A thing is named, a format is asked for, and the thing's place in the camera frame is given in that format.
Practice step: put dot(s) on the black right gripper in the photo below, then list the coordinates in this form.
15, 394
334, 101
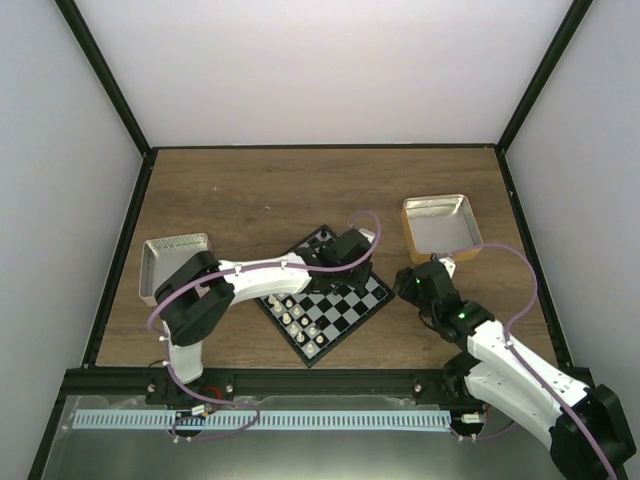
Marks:
406, 284

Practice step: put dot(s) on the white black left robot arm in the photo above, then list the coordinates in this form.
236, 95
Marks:
193, 300

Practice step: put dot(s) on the gold metal tin box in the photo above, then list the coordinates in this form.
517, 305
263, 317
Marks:
440, 224

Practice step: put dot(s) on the black white chess board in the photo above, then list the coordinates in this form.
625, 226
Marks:
325, 320

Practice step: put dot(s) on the silver pink tin lid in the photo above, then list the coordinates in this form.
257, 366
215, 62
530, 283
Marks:
161, 257

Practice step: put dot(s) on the black aluminium frame rail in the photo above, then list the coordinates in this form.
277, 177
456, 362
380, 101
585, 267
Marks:
426, 385

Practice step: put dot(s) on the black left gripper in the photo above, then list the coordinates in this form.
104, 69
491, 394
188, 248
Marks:
359, 281

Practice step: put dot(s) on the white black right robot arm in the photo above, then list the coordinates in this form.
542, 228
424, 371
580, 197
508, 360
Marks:
583, 427

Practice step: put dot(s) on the light blue cable duct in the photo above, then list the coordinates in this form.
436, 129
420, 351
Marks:
278, 420

